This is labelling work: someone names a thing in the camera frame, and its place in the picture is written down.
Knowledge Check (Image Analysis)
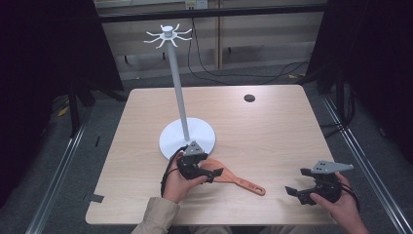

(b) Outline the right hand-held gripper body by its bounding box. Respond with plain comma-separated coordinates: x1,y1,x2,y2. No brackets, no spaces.
300,159,356,207

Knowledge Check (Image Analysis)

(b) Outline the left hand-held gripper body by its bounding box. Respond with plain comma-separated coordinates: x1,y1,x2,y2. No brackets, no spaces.
176,139,209,180

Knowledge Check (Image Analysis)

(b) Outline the white hook rack stand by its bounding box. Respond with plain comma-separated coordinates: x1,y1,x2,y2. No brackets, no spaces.
143,23,217,161

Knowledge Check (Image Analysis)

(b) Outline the orange wooden spatula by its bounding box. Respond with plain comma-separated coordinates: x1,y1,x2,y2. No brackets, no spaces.
199,158,267,197

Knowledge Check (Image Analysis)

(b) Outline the person's left hand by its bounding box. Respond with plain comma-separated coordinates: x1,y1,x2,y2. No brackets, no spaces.
162,151,209,205

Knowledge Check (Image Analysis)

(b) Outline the person's right hand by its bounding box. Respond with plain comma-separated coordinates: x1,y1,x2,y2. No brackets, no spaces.
309,172,362,229

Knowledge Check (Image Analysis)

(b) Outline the black floor tape piece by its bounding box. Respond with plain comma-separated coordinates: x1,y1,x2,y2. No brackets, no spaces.
83,192,105,204

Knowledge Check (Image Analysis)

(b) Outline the black curtain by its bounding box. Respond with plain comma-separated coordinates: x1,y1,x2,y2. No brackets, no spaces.
0,0,125,209
305,0,413,165

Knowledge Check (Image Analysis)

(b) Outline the black metal stand leg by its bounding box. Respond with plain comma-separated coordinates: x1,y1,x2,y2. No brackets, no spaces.
67,79,82,138

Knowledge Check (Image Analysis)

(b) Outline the black horizontal bar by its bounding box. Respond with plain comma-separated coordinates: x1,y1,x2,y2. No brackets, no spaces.
96,3,328,24

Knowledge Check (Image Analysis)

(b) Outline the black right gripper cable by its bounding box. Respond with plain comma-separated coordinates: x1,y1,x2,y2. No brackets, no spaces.
339,181,361,213

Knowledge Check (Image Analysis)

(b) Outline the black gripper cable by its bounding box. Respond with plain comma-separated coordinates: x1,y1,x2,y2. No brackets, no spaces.
339,181,361,213
160,147,187,198

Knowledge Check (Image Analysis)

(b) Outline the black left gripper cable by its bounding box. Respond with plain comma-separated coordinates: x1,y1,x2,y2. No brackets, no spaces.
160,147,187,198

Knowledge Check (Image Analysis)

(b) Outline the metal floor rail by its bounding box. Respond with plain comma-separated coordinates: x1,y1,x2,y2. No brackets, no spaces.
320,95,413,234
24,121,90,234

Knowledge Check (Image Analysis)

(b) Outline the black cable bundle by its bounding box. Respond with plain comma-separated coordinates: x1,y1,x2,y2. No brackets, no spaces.
319,79,357,139

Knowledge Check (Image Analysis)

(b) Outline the long black floor cable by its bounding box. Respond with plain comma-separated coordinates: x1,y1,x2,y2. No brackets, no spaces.
186,18,311,87

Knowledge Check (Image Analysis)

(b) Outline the wooden upright post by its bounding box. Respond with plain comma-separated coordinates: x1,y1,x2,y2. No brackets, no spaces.
215,0,224,70

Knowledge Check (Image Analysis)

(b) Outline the white wall socket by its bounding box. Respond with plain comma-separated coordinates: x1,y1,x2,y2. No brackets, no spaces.
184,0,209,11

